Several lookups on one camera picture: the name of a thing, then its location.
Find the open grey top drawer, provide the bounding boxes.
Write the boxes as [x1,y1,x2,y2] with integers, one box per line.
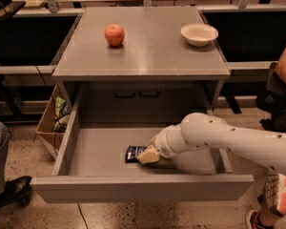
[30,83,255,204]

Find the black drawer handle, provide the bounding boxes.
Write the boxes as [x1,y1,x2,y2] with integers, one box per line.
[138,89,160,97]
[113,89,135,98]

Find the left black drawer handle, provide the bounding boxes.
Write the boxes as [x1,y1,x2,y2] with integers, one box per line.
[113,89,135,98]

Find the green snack bag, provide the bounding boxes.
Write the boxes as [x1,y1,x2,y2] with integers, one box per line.
[53,96,70,133]

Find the patterned shorts leg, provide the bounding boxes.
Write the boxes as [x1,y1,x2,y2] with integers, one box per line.
[265,169,286,217]

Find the right black drawer handle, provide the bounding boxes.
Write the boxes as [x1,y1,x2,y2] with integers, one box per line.
[138,89,160,97]

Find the cardboard box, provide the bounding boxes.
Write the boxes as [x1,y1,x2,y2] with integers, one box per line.
[36,86,64,158]

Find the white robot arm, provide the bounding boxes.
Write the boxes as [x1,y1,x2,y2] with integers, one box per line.
[137,113,286,176]

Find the red apple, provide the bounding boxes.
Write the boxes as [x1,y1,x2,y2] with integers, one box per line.
[104,24,125,47]

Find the white paper bowl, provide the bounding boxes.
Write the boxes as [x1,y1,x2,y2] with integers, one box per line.
[180,24,218,47]

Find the grey cabinet with top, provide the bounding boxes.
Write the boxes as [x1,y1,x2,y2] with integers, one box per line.
[53,7,229,116]

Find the blue rxbar blueberry bar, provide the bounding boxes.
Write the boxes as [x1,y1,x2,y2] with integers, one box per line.
[125,146,146,163]

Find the black office chair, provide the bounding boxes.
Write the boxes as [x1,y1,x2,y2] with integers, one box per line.
[255,63,286,133]

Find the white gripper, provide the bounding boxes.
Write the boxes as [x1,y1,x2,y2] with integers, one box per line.
[137,124,196,164]

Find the black floor cable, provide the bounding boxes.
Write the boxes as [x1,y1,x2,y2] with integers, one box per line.
[76,202,90,229]

